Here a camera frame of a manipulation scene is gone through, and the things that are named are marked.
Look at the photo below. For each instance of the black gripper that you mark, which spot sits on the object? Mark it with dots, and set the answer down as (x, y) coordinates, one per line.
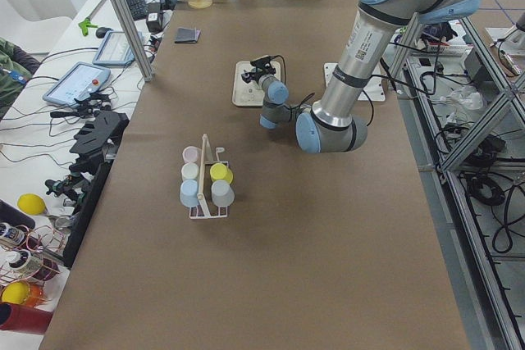
(257, 77)

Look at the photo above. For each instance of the cream rabbit tray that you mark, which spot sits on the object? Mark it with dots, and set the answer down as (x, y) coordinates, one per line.
(251, 95)

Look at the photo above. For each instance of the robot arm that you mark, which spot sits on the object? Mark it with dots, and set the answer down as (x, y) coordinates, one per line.
(328, 125)

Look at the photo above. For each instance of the pink plastic cup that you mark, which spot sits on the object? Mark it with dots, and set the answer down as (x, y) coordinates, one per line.
(191, 154)

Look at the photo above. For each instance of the yellow plastic cup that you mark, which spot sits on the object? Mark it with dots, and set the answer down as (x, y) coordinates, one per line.
(220, 171)

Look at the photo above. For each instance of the cream plastic cup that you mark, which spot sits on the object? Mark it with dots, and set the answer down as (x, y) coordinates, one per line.
(190, 171)

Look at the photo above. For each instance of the pale grey-blue plastic cup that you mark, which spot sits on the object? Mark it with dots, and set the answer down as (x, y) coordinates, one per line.
(222, 193)

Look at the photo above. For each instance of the light blue plastic cup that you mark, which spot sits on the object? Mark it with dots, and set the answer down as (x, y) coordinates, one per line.
(189, 190)

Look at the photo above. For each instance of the folded grey cloth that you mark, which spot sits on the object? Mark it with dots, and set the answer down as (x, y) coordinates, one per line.
(187, 35)

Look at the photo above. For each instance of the teach pendant tablet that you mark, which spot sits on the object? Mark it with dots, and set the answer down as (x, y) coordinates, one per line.
(77, 84)
(114, 50)

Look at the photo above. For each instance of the black keyboard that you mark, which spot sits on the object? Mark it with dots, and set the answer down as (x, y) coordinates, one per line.
(138, 9)

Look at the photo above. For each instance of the yellow lemon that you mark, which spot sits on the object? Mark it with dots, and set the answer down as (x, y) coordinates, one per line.
(31, 204)

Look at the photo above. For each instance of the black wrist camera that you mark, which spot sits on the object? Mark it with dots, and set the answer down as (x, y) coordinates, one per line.
(263, 64)

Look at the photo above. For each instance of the white wire cup rack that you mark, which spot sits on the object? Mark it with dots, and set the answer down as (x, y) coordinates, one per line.
(209, 157)

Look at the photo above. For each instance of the aluminium frame post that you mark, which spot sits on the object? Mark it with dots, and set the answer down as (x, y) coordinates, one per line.
(128, 26)

